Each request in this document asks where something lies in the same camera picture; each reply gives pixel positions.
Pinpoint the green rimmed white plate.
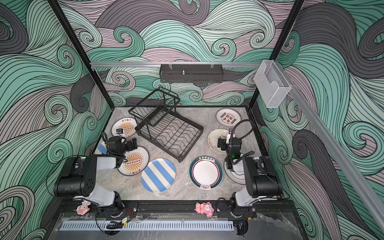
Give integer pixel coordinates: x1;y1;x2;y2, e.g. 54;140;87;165
189;156;224;190

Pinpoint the black wire dish rack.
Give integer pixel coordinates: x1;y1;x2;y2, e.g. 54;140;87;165
129;87;204;163

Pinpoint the blue striped plate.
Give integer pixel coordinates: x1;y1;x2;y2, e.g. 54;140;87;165
141;159;176;193
94;143;108;155

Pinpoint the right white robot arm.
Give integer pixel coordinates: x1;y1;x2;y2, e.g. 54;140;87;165
218;119;283;213

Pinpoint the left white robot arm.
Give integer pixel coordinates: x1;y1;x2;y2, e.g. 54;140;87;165
54;133;138;218

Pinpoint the cream cartoon plate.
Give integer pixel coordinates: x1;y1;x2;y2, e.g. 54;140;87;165
208;129;228;154

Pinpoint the orange sunburst plate near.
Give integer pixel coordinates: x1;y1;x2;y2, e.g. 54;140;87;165
118;146;149;176

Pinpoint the orange sunburst plate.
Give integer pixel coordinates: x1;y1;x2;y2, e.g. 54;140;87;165
111;117;137;138
118;146;149;176

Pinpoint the orange sunburst plate far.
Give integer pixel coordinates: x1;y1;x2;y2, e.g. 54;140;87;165
111;117;137;138

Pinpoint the red patterned white plate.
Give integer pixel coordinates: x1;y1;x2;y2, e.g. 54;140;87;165
216;108;242;128

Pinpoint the black rimmed white plate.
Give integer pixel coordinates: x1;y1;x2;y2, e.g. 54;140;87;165
224;167;246;185

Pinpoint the pink plush toy centre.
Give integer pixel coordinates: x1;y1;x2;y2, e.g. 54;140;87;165
195;202;214;218

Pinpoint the pink plush toy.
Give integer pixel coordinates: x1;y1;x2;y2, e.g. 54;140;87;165
76;200;91;216
195;202;214;218

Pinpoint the pink plush toy left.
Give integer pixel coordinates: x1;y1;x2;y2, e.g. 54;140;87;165
76;200;91;216

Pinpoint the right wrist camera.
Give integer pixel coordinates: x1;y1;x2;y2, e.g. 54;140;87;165
226;129;233;144

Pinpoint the clear acrylic wall holder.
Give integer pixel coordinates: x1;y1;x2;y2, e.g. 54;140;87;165
254;60;292;108

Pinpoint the aluminium rail back wall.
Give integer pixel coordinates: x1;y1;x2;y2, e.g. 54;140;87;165
90;61;261;69

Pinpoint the aluminium rail wall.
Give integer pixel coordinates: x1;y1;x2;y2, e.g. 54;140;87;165
90;61;261;69
275;63;384;230

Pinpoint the black perforated wall shelf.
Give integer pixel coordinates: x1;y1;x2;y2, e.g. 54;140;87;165
159;65;224;84

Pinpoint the white slotted cable duct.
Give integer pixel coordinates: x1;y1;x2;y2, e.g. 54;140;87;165
59;220;235;232

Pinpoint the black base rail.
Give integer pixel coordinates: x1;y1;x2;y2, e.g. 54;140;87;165
59;199;298;219

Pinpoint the aluminium rail right wall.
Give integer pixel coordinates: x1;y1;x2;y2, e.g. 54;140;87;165
275;63;384;230

